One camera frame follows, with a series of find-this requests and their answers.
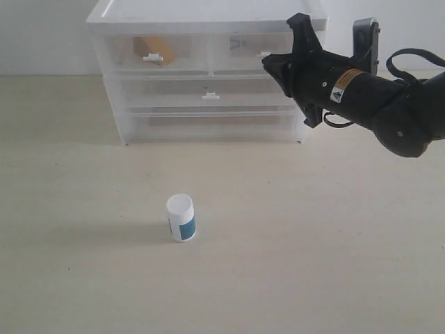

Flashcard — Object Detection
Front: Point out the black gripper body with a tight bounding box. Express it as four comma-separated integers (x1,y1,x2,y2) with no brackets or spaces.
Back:
261,50,348,128

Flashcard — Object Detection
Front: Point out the brown cardboard box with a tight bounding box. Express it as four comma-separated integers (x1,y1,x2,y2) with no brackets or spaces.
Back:
133,35,176,67

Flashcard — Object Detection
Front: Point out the white pill bottle teal label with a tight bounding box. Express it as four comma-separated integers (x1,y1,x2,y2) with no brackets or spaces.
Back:
166,193,196,242

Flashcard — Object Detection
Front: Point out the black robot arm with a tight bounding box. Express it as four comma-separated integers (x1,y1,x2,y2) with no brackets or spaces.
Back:
262,13,444,158

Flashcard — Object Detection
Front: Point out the clear bottom wide drawer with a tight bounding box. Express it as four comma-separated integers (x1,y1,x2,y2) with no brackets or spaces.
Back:
115,106,303,143

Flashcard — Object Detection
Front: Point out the clear wide drawer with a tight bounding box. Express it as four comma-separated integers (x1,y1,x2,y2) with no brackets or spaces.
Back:
116,79,295,108
115,106,303,143

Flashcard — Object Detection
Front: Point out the clear middle wide drawer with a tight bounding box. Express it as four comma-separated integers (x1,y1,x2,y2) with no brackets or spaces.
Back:
116,79,295,108

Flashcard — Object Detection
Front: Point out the white plastic drawer cabinet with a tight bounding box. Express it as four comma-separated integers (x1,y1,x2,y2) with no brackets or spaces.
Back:
86,0,328,145

